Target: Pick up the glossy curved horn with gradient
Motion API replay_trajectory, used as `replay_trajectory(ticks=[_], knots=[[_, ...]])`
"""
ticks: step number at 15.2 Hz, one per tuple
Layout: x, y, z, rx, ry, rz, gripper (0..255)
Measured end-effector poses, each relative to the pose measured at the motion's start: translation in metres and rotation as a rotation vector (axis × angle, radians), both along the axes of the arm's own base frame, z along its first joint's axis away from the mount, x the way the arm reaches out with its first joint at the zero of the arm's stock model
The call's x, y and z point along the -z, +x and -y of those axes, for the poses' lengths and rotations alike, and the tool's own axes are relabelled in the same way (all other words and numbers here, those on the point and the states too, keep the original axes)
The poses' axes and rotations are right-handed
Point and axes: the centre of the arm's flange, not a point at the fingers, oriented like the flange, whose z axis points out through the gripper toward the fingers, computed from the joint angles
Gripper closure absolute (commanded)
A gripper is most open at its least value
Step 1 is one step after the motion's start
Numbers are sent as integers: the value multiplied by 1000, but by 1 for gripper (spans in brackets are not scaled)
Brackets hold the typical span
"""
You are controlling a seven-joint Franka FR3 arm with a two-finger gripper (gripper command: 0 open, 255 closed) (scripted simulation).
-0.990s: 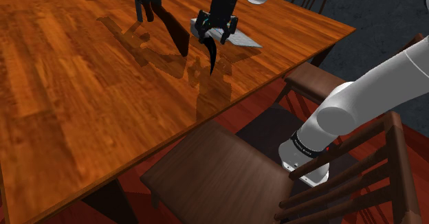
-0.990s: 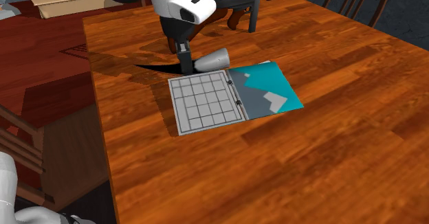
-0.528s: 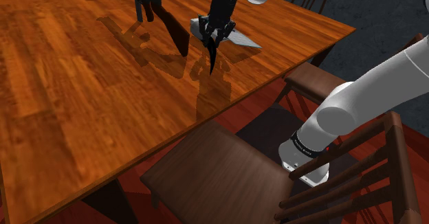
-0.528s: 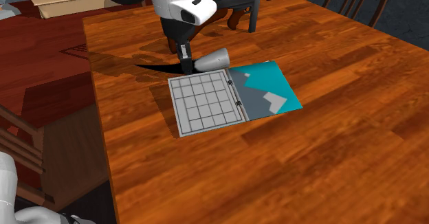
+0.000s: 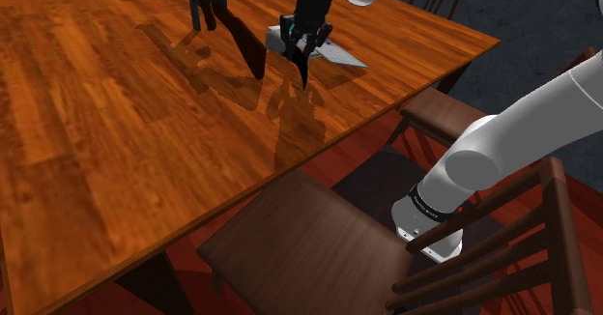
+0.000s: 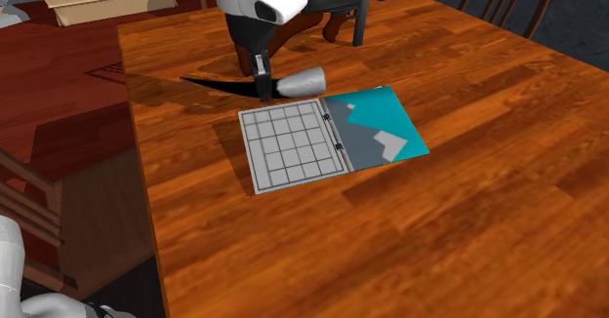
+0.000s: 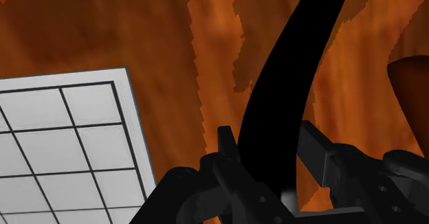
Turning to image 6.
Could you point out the black and brown toy gun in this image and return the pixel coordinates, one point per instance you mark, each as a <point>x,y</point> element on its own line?
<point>333,2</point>

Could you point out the open grey laptop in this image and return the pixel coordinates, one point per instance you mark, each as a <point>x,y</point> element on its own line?
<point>290,146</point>

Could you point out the wooden table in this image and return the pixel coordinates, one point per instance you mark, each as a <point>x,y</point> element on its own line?
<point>428,212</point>

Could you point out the brown wooden cabinet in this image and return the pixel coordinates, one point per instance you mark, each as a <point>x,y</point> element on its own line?
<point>95,222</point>

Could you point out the dark wooden chair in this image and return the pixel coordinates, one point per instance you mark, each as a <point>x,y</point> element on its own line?
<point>537,8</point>

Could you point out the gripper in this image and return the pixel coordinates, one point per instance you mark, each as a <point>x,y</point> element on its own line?
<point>250,31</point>

